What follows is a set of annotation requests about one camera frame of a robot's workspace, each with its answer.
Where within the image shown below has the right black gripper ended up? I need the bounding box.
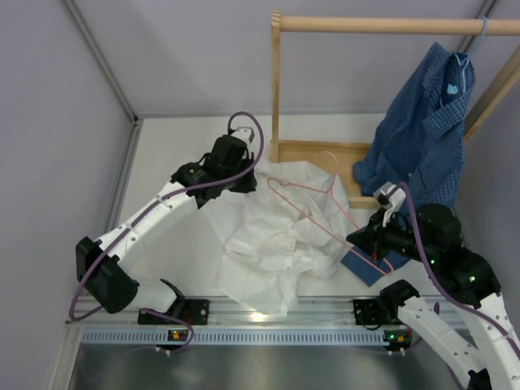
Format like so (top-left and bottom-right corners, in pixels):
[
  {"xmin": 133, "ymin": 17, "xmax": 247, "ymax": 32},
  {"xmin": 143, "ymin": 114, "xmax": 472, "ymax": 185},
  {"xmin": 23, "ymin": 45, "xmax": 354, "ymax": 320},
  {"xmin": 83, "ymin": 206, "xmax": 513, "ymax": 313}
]
[{"xmin": 346, "ymin": 206, "xmax": 436, "ymax": 264}]

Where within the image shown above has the pink wire hanger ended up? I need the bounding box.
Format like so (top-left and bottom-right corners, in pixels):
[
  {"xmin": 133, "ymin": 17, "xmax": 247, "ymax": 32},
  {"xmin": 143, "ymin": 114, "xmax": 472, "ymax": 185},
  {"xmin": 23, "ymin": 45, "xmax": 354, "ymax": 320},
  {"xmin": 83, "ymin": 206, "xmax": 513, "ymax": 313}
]
[{"xmin": 266, "ymin": 150, "xmax": 394, "ymax": 276}]

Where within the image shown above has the white shirt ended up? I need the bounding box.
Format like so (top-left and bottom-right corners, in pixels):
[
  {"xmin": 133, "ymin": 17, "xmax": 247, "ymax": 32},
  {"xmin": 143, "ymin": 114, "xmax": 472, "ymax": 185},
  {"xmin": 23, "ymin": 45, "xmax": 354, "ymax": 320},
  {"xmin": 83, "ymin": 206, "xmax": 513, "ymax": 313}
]
[{"xmin": 202, "ymin": 162, "xmax": 354, "ymax": 316}]

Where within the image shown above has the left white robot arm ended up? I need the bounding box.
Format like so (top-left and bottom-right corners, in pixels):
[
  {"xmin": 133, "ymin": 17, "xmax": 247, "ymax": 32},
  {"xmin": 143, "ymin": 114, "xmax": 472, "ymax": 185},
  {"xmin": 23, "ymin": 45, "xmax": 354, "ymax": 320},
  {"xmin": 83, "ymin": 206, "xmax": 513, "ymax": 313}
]
[{"xmin": 76, "ymin": 128, "xmax": 257, "ymax": 324}]

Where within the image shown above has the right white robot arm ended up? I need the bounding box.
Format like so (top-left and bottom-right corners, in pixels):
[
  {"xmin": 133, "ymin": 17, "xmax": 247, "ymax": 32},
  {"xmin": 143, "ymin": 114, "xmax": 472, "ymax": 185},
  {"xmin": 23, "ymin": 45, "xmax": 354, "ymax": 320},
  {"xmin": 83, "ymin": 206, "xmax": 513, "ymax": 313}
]
[{"xmin": 346, "ymin": 204, "xmax": 519, "ymax": 389}]

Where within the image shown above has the blue checked shirt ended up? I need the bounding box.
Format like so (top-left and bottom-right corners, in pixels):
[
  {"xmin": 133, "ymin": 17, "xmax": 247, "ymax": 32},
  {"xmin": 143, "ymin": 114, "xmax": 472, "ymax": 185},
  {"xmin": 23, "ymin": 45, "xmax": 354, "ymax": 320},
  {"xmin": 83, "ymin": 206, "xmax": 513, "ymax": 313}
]
[{"xmin": 340, "ymin": 41, "xmax": 477, "ymax": 288}]

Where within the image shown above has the wooden clothes rack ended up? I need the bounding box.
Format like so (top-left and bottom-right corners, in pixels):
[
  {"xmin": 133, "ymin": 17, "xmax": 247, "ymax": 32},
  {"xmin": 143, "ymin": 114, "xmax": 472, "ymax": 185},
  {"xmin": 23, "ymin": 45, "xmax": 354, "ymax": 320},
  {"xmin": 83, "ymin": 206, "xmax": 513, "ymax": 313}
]
[{"xmin": 269, "ymin": 11, "xmax": 519, "ymax": 210}]

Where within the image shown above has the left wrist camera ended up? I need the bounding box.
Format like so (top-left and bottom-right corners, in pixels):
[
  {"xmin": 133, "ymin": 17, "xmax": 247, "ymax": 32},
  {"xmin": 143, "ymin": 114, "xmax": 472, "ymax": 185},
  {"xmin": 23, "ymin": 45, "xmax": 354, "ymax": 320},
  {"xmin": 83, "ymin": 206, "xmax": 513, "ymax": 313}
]
[{"xmin": 229, "ymin": 127, "xmax": 255, "ymax": 152}]

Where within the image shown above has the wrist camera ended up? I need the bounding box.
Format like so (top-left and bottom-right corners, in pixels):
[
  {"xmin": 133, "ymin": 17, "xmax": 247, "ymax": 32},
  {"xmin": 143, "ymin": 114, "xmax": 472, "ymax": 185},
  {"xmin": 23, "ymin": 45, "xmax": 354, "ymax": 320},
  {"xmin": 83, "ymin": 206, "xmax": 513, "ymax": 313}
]
[
  {"xmin": 374, "ymin": 182, "xmax": 406, "ymax": 215},
  {"xmin": 229, "ymin": 127, "xmax": 255, "ymax": 152}
]

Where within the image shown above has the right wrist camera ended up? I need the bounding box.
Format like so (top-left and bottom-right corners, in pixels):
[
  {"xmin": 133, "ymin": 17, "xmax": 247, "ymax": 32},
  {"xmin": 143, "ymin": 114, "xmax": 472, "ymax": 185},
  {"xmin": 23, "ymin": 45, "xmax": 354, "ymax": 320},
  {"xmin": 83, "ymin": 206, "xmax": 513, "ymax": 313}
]
[{"xmin": 374, "ymin": 182, "xmax": 406, "ymax": 215}]

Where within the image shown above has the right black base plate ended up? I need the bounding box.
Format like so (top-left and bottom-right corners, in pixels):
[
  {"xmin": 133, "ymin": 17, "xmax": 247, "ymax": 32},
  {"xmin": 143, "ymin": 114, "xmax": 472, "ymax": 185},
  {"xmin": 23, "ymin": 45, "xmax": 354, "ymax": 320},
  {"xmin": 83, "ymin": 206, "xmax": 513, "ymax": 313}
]
[{"xmin": 353, "ymin": 298, "xmax": 402, "ymax": 331}]

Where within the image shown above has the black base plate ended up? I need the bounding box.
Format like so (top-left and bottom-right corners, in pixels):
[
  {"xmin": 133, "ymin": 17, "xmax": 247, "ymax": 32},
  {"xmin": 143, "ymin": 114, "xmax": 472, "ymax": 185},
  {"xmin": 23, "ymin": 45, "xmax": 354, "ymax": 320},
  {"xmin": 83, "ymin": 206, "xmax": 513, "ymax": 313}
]
[
  {"xmin": 353, "ymin": 298, "xmax": 402, "ymax": 331},
  {"xmin": 137, "ymin": 299, "xmax": 210, "ymax": 325}
]

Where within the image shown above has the aluminium mounting rail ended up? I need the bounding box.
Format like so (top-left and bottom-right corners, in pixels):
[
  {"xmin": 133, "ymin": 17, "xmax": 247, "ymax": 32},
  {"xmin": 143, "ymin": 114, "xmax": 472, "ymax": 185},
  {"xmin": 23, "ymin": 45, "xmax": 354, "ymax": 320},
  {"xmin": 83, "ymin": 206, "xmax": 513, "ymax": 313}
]
[{"xmin": 67, "ymin": 295, "xmax": 509, "ymax": 327}]

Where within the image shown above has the aluminium corner post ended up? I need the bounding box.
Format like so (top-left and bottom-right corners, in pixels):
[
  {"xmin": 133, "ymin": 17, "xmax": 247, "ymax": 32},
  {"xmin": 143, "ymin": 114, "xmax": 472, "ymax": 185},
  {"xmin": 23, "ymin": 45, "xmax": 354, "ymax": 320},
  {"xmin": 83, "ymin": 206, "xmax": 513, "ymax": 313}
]
[{"xmin": 60, "ymin": 0, "xmax": 141, "ymax": 123}]

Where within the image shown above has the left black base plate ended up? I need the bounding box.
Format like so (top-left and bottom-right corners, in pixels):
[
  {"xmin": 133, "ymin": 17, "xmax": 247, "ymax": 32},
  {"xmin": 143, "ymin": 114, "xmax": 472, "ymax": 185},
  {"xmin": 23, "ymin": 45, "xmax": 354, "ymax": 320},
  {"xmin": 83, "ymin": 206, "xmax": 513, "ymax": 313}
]
[{"xmin": 137, "ymin": 299, "xmax": 210, "ymax": 325}]

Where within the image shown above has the blue wire hanger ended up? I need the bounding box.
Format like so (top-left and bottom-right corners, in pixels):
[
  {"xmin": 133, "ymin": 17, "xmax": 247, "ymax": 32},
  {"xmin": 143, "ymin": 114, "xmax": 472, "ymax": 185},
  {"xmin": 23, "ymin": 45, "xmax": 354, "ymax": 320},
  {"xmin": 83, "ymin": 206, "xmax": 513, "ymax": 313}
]
[{"xmin": 440, "ymin": 16, "xmax": 488, "ymax": 106}]

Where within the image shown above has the slotted grey cable duct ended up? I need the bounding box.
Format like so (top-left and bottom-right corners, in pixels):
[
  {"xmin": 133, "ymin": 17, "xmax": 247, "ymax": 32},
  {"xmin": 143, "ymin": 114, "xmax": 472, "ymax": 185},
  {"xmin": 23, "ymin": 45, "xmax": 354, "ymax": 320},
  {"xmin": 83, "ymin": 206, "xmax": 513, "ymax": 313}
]
[{"xmin": 81, "ymin": 328, "xmax": 410, "ymax": 346}]

